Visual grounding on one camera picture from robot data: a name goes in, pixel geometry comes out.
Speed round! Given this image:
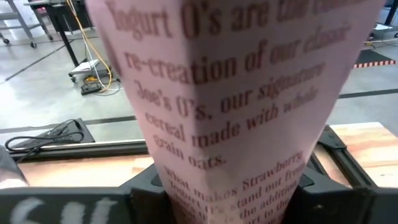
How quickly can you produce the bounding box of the black work stand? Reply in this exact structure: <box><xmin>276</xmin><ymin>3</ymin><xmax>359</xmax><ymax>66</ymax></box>
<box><xmin>24</xmin><ymin>0</ymin><xmax>94</xmax><ymax>68</ymax></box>

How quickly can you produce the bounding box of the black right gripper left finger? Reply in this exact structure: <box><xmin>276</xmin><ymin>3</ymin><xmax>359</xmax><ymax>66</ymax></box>
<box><xmin>0</xmin><ymin>163</ymin><xmax>175</xmax><ymax>224</ymax></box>

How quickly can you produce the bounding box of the hazard striped floor mat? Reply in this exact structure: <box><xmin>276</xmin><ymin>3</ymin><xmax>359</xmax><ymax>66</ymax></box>
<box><xmin>353</xmin><ymin>49</ymin><xmax>398</xmax><ymax>70</ymax></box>

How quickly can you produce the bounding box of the grey metal cart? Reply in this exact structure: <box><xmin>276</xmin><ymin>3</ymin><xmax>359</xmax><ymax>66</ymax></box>
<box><xmin>0</xmin><ymin>0</ymin><xmax>54</xmax><ymax>49</ymax></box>

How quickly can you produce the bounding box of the white wheeled base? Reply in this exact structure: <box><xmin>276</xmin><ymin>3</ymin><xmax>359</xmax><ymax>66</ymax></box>
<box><xmin>68</xmin><ymin>58</ymin><xmax>109</xmax><ymax>83</ymax></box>

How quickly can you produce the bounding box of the black power strip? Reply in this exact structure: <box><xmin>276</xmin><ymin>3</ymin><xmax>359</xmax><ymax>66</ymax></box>
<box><xmin>80</xmin><ymin>81</ymin><xmax>103</xmax><ymax>96</ymax></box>

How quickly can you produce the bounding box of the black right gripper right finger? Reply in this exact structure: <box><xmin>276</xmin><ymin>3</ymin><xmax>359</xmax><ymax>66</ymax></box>
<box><xmin>281</xmin><ymin>166</ymin><xmax>398</xmax><ymax>224</ymax></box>

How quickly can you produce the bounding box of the black cable bundle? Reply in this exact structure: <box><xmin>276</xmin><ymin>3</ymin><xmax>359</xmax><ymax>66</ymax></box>
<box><xmin>4</xmin><ymin>119</ymin><xmax>85</xmax><ymax>164</ymax></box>

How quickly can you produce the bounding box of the yellow cable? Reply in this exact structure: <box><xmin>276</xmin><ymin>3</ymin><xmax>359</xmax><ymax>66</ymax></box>
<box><xmin>65</xmin><ymin>0</ymin><xmax>113</xmax><ymax>93</ymax></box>

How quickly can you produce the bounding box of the pink cereal box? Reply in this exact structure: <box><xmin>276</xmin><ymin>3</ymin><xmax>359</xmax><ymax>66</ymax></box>
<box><xmin>84</xmin><ymin>0</ymin><xmax>386</xmax><ymax>224</ymax></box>

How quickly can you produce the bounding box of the black floor mat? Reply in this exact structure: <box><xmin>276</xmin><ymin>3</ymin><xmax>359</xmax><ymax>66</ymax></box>
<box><xmin>9</xmin><ymin>117</ymin><xmax>96</xmax><ymax>151</ymax></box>

